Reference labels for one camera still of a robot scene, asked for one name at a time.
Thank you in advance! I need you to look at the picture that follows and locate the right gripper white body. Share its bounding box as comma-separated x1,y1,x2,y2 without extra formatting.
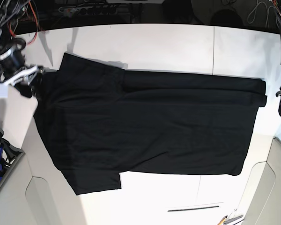
1,65,45,86

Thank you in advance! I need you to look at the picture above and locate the black T-shirt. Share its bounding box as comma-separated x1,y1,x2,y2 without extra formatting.
34,53,267,195

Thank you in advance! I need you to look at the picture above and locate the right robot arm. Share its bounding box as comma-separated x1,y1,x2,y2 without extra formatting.
0,0,45,98

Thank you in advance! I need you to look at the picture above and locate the grey right side panel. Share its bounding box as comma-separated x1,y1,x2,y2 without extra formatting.
236,138,281,225

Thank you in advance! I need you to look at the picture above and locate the grey flat tool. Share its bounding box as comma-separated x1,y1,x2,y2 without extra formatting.
223,215,244,225

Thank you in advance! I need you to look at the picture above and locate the white coiled cable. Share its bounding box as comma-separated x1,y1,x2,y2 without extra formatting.
247,0,280,28

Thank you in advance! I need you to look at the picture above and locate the yellow handled tool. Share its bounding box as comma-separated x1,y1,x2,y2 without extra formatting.
217,216,228,225

